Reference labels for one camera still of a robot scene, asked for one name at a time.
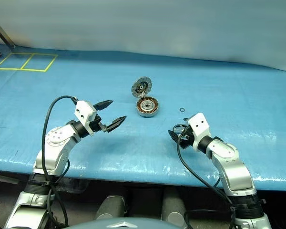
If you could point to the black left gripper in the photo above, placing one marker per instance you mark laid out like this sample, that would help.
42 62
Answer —
95 124

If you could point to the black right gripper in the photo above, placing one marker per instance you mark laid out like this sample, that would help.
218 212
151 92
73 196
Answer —
187 137

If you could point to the silver motor body copper coils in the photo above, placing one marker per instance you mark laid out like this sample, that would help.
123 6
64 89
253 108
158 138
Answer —
147 107

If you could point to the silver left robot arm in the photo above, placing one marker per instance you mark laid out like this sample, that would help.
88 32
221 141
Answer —
54 140

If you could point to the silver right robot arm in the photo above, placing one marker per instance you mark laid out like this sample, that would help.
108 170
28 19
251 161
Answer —
231 167

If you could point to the motor end cover circuit board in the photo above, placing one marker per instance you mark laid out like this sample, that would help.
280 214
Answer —
141 87

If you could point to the grey rounded shape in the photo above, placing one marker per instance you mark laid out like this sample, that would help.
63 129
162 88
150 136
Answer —
110 207
174 207

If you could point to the yellow tape double rectangle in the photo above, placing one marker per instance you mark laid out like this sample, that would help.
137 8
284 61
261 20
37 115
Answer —
22 69

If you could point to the blue-grey robot torso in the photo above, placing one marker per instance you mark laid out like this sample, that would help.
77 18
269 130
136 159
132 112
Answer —
121 225

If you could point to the grey metal bar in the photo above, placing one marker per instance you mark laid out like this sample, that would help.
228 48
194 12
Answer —
1 31

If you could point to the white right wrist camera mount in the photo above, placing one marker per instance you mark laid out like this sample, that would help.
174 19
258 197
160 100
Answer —
200 126

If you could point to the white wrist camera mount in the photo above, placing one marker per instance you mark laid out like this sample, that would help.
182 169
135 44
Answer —
200 126
84 111

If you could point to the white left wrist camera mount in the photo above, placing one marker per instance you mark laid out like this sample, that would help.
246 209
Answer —
84 111

